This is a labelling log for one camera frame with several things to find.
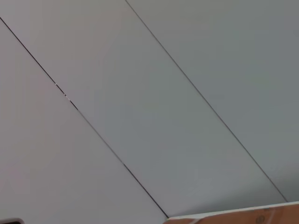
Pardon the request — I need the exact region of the brown cardboard box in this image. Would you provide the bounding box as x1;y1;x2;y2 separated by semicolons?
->
163;201;299;224

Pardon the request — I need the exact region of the white plastic packing strap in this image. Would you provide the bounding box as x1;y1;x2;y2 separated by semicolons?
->
184;217;204;224

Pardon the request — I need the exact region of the dark blurry rounded object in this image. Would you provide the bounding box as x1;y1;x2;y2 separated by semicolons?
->
0;217;23;224

